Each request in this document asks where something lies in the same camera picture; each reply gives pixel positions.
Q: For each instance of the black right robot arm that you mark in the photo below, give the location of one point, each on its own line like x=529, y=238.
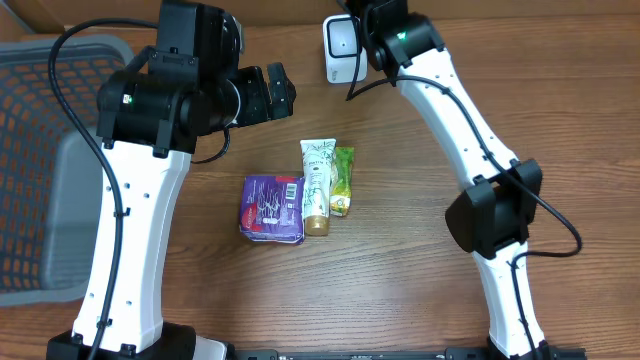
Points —
x=490, y=217

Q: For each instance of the green yellow snack packet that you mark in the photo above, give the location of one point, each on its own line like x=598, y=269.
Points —
x=341, y=181

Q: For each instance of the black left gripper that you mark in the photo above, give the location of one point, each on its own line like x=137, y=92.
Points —
x=267, y=93

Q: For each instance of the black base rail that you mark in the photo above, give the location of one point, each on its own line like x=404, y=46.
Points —
x=546, y=352

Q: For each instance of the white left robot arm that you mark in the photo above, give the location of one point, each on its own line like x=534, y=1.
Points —
x=188, y=85

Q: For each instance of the white gold cream tube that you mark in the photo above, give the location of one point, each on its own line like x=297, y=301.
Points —
x=317, y=157

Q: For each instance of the white barcode scanner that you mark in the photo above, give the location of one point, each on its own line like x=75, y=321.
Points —
x=340, y=48

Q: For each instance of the purple red liners pack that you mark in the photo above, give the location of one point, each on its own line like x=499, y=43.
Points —
x=271, y=209

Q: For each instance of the grey plastic mesh basket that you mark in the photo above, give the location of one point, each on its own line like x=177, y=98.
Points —
x=51, y=186

